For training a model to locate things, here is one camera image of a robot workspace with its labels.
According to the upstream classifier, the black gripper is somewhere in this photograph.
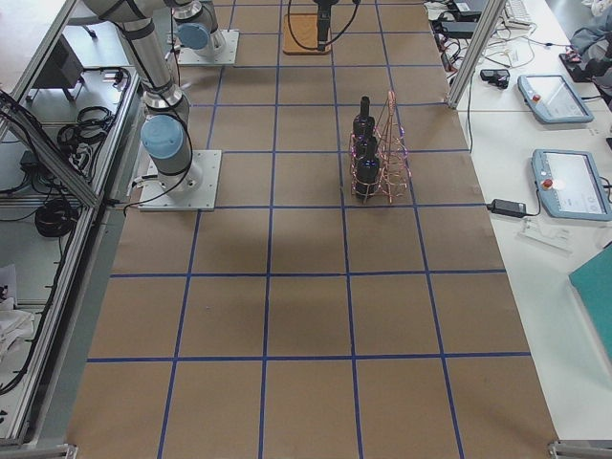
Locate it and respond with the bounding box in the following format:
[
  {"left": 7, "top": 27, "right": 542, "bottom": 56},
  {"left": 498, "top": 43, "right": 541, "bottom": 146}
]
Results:
[{"left": 314, "top": 0, "right": 338, "bottom": 51}]

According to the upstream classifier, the dark wine bottle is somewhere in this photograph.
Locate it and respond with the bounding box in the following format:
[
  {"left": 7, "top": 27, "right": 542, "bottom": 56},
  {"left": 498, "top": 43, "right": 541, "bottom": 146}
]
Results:
[
  {"left": 352, "top": 96, "right": 375, "bottom": 138},
  {"left": 355, "top": 136, "right": 378, "bottom": 159},
  {"left": 355, "top": 153, "right": 380, "bottom": 202}
]

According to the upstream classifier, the wooden tray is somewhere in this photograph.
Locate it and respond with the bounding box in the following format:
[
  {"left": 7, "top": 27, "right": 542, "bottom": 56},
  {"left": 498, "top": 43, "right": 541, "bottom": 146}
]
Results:
[{"left": 282, "top": 12, "right": 332, "bottom": 55}]

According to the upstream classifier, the far teach pendant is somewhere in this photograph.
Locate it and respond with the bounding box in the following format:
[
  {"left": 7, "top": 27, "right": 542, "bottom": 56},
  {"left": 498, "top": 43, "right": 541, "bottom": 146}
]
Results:
[{"left": 517, "top": 75, "right": 594, "bottom": 124}]

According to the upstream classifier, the teach pendant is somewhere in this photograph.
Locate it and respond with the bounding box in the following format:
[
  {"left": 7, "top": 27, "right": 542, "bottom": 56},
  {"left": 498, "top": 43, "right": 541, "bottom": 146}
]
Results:
[
  {"left": 531, "top": 149, "right": 611, "bottom": 222},
  {"left": 517, "top": 75, "right": 594, "bottom": 124}
]

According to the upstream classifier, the black power adapter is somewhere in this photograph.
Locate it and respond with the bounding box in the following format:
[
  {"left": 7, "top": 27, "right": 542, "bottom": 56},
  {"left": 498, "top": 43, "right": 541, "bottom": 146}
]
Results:
[{"left": 487, "top": 199, "right": 528, "bottom": 218}]

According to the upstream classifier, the near teach pendant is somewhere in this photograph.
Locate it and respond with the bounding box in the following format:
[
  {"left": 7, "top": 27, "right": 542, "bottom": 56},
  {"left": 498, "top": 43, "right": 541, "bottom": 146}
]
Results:
[{"left": 531, "top": 149, "right": 611, "bottom": 222}]

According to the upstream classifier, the teal board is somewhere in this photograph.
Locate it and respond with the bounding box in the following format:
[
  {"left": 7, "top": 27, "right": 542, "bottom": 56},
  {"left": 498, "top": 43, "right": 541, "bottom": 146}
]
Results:
[{"left": 569, "top": 247, "right": 611, "bottom": 333}]

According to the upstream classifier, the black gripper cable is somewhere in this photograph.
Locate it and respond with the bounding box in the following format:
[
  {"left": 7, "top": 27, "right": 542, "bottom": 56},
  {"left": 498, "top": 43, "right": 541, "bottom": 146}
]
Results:
[{"left": 287, "top": 0, "right": 361, "bottom": 52}]

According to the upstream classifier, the copper wire bottle basket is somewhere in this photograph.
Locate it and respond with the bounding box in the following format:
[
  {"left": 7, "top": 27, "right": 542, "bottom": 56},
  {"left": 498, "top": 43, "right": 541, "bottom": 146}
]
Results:
[{"left": 349, "top": 91, "right": 411, "bottom": 204}]

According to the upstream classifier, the aluminium frame post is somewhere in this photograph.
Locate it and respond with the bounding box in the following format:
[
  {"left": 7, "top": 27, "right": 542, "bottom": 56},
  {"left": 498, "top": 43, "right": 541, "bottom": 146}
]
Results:
[{"left": 447, "top": 0, "right": 505, "bottom": 109}]

